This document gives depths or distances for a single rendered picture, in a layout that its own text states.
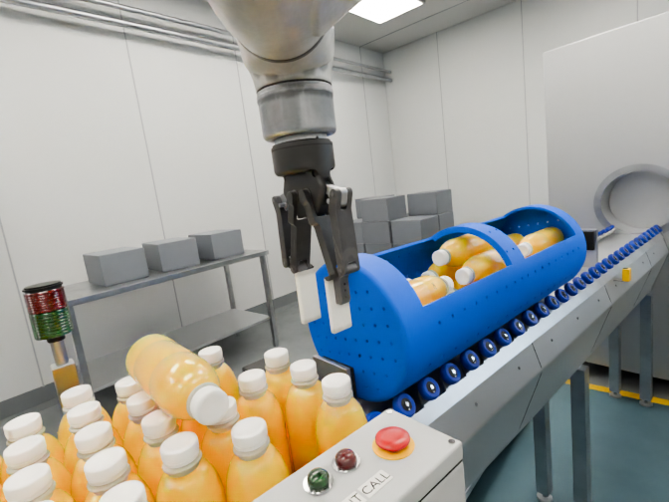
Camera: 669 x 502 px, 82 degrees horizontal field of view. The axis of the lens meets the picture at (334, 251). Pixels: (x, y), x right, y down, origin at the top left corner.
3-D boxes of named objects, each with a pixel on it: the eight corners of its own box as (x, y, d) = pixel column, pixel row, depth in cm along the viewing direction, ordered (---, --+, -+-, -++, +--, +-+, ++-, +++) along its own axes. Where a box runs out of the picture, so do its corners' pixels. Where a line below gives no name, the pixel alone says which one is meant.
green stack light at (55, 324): (77, 332, 74) (71, 307, 73) (35, 344, 70) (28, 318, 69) (72, 326, 79) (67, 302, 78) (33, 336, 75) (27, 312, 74)
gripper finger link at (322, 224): (322, 189, 49) (328, 185, 48) (349, 274, 48) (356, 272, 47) (296, 192, 46) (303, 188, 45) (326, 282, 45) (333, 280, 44)
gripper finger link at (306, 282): (297, 273, 51) (294, 273, 51) (304, 325, 52) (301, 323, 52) (315, 268, 52) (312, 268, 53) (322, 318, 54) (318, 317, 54)
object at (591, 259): (598, 266, 156) (597, 228, 153) (595, 269, 153) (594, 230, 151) (570, 265, 163) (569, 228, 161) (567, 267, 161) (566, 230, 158)
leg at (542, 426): (555, 498, 160) (550, 356, 150) (549, 506, 157) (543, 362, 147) (540, 490, 165) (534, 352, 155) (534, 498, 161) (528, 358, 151)
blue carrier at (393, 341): (595, 285, 119) (577, 195, 118) (423, 418, 65) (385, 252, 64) (507, 289, 142) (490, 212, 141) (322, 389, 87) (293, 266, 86)
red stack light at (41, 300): (71, 307, 73) (66, 287, 73) (28, 317, 69) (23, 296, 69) (66, 302, 78) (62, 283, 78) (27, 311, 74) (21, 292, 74)
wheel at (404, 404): (409, 387, 72) (403, 390, 74) (392, 396, 70) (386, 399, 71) (422, 410, 71) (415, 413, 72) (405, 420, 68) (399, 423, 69)
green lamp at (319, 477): (334, 482, 36) (334, 471, 36) (317, 497, 35) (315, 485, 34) (321, 471, 38) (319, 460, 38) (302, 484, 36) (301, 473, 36)
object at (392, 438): (417, 443, 40) (416, 433, 40) (394, 462, 38) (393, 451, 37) (391, 429, 43) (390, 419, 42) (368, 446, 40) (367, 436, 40)
